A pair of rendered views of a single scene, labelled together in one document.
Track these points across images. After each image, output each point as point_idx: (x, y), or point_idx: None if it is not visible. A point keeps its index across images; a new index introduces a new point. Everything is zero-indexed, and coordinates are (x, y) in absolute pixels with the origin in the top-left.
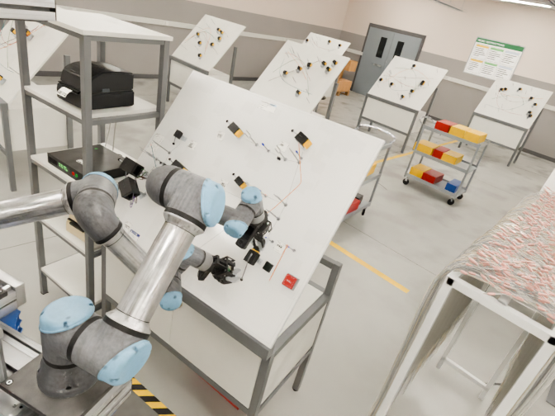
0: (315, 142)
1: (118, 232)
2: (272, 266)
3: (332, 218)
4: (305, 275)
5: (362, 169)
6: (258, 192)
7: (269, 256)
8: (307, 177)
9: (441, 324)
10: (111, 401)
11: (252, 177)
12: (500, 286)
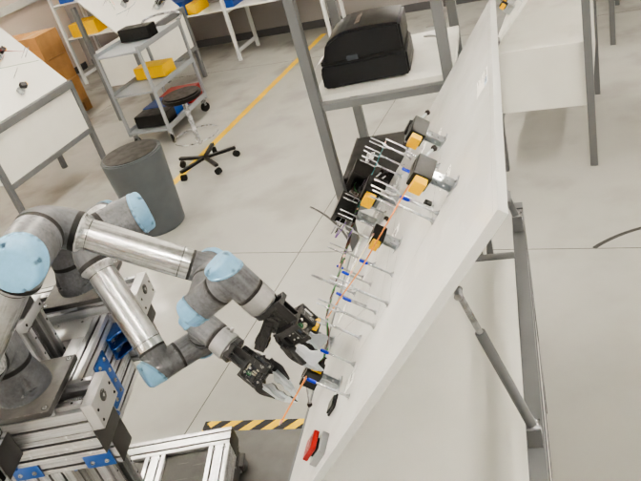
0: (461, 180)
1: (87, 268)
2: (332, 407)
3: (383, 365)
4: (328, 451)
5: (446, 275)
6: (215, 264)
7: (342, 387)
8: (419, 260)
9: None
10: (69, 442)
11: (406, 232)
12: None
